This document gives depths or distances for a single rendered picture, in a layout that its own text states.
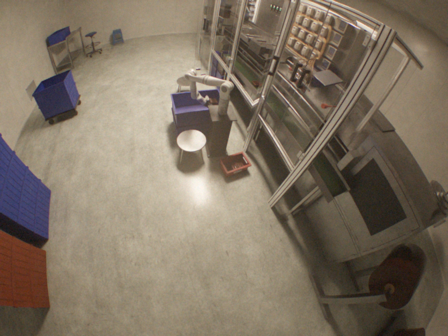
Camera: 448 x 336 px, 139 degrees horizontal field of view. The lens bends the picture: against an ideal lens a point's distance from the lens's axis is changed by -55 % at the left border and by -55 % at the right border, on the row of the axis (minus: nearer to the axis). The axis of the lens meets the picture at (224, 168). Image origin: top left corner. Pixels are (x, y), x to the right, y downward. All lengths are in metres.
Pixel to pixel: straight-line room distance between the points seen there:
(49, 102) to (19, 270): 2.29
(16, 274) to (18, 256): 0.17
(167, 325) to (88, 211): 1.31
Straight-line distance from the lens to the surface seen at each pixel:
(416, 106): 4.30
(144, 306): 1.73
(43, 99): 3.25
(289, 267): 1.86
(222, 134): 1.88
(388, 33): 1.02
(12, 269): 1.94
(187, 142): 1.90
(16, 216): 1.98
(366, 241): 1.58
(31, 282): 2.09
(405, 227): 1.39
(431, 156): 4.29
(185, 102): 2.36
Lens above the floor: 1.65
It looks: 55 degrees down
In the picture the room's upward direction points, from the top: 14 degrees clockwise
